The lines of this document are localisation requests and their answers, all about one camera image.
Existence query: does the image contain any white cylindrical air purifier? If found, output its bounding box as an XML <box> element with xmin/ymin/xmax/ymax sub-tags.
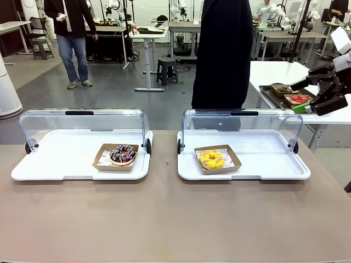
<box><xmin>0</xmin><ymin>54</ymin><xmax>23</xmax><ymax>120</ymax></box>

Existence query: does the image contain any white side table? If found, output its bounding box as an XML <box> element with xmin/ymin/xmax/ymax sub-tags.
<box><xmin>248</xmin><ymin>60</ymin><xmax>351</xmax><ymax>154</ymax></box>

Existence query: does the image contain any clear display case lid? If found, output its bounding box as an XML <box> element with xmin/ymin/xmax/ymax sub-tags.
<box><xmin>19</xmin><ymin>108</ymin><xmax>150</xmax><ymax>151</ymax></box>
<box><xmin>181</xmin><ymin>108</ymin><xmax>304</xmax><ymax>148</ymax></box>

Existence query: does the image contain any black camera stand pole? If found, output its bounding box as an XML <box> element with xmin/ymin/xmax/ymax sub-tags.
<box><xmin>290</xmin><ymin>0</ymin><xmax>313</xmax><ymax>65</ymax></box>

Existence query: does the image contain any man in jeans and jacket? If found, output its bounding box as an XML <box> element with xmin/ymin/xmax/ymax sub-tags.
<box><xmin>43</xmin><ymin>0</ymin><xmax>99</xmax><ymax>90</ymax></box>

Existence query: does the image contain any yellow sprinkled donut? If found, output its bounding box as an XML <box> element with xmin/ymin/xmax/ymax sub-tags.
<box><xmin>199</xmin><ymin>150</ymin><xmax>227</xmax><ymax>169</ymax></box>

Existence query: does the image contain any white display case base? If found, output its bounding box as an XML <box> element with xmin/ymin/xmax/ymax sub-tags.
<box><xmin>177</xmin><ymin>129</ymin><xmax>312</xmax><ymax>181</ymax></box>
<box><xmin>10</xmin><ymin>129</ymin><xmax>154</xmax><ymax>181</ymax></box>

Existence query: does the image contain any grey step stool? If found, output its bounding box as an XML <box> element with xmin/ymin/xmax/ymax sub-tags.
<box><xmin>29</xmin><ymin>16</ymin><xmax>55</xmax><ymax>60</ymax></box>

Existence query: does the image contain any dark grey plastic stool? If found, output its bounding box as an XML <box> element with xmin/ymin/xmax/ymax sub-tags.
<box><xmin>156</xmin><ymin>58</ymin><xmax>179</xmax><ymax>85</ymax></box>

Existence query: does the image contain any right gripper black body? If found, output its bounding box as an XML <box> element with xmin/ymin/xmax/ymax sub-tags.
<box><xmin>318</xmin><ymin>71</ymin><xmax>351</xmax><ymax>96</ymax></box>

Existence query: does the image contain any white desk with metal legs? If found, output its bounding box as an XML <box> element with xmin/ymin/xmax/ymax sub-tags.
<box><xmin>0</xmin><ymin>21</ymin><xmax>32</xmax><ymax>66</ymax></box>

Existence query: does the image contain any brown plastic serving tray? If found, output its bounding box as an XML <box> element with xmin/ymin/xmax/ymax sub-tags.
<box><xmin>258</xmin><ymin>84</ymin><xmax>316</xmax><ymax>110</ymax></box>

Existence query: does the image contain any white height adjustable desk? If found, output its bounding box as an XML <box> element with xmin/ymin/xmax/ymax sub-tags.
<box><xmin>128</xmin><ymin>27</ymin><xmax>169</xmax><ymax>93</ymax></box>

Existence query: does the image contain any person in dark clothes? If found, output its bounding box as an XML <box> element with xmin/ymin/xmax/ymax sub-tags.
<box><xmin>191</xmin><ymin>0</ymin><xmax>254</xmax><ymax>131</ymax></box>

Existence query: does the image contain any brown cardboard donut tray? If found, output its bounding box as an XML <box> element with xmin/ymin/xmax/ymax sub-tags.
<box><xmin>194</xmin><ymin>144</ymin><xmax>242</xmax><ymax>175</ymax></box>
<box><xmin>270</xmin><ymin>83</ymin><xmax>293</xmax><ymax>97</ymax></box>
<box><xmin>92</xmin><ymin>143</ymin><xmax>140</xmax><ymax>173</ymax></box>
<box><xmin>283</xmin><ymin>93</ymin><xmax>314</xmax><ymax>107</ymax></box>

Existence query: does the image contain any chocolate donut with coloured sprinkles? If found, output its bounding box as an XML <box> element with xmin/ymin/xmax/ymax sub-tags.
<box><xmin>109</xmin><ymin>145</ymin><xmax>137</xmax><ymax>166</ymax></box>

